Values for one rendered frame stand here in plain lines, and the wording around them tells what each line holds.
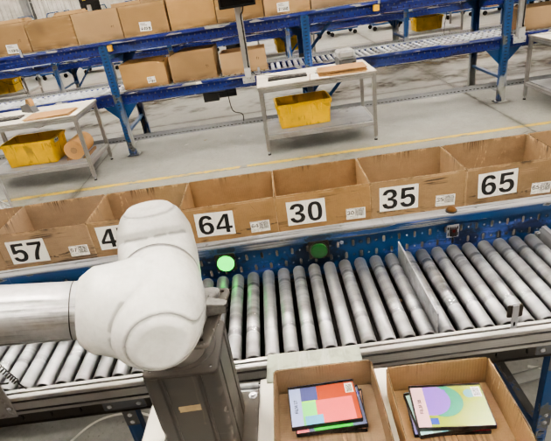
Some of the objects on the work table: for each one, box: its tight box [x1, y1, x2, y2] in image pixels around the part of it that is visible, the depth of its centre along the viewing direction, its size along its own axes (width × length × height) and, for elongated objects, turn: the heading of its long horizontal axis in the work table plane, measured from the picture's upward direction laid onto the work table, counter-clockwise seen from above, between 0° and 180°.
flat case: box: [403, 393, 479, 439], centre depth 122 cm, size 14×19×2 cm
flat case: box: [408, 382, 497, 431], centre depth 121 cm, size 14×19×2 cm
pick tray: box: [273, 360, 394, 441], centre depth 117 cm, size 28×38×10 cm
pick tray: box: [386, 357, 537, 441], centre depth 112 cm, size 28×38×10 cm
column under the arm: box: [143, 320, 260, 441], centre depth 120 cm, size 26×26×33 cm
